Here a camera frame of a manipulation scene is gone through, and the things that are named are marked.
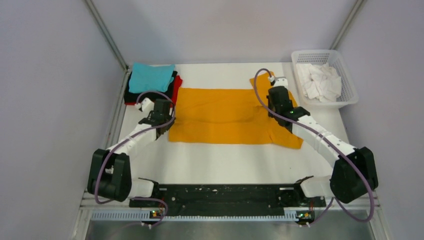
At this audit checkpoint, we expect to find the white slotted cable duct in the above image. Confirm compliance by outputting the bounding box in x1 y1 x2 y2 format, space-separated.
90 209 313 223

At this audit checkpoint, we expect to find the crumpled white t shirt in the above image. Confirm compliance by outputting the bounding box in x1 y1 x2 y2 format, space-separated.
295 63 342 102

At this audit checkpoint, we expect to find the aluminium frame post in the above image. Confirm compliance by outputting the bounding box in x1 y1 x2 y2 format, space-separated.
82 0 129 72
329 0 368 50

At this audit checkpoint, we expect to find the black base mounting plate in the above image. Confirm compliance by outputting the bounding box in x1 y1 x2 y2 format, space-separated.
129 183 327 218

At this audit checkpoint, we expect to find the left aluminium frame post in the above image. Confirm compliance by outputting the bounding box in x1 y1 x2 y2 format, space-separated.
82 0 129 72

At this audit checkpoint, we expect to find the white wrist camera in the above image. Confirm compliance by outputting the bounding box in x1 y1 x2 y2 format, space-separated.
134 98 155 113
268 76 289 89

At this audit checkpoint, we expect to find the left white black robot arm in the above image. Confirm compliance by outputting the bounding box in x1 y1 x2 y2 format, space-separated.
87 98 175 207

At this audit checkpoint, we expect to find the white plastic basket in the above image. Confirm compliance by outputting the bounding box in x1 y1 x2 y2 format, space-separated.
291 49 359 109

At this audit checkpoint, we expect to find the folded teal t shirt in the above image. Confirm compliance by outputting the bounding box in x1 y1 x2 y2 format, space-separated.
128 62 175 94

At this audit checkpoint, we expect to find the right aluminium frame post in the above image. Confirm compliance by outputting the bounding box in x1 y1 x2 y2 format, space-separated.
329 0 368 50

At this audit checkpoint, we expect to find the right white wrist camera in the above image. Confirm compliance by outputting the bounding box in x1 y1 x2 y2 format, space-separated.
268 76 289 89

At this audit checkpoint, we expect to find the left side aluminium rail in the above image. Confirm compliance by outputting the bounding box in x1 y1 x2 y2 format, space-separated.
100 69 131 150

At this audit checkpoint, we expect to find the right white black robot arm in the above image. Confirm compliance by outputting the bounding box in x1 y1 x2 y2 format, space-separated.
266 86 379 206

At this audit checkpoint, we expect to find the orange t shirt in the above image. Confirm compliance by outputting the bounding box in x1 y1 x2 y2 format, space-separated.
168 73 303 150

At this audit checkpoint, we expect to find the folded red t shirt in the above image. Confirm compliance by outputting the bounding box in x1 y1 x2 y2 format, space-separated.
123 71 183 106

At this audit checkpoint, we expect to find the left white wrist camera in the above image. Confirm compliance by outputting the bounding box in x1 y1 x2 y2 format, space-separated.
134 98 155 113

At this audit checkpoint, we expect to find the folded black t shirt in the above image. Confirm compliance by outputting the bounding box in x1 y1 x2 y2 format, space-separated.
123 70 178 104

